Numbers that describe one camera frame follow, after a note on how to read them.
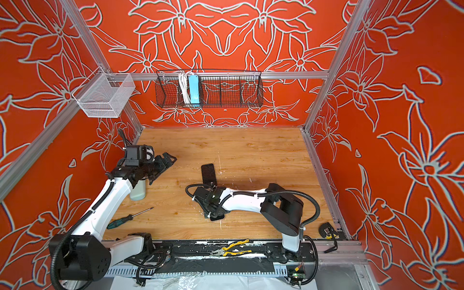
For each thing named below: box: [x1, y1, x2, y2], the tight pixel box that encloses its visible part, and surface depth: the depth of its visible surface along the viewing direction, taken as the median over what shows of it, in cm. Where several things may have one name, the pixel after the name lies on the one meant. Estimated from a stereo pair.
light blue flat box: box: [188, 74, 200, 104], surface depth 91 cm
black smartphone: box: [201, 163, 217, 187], surface depth 100 cm
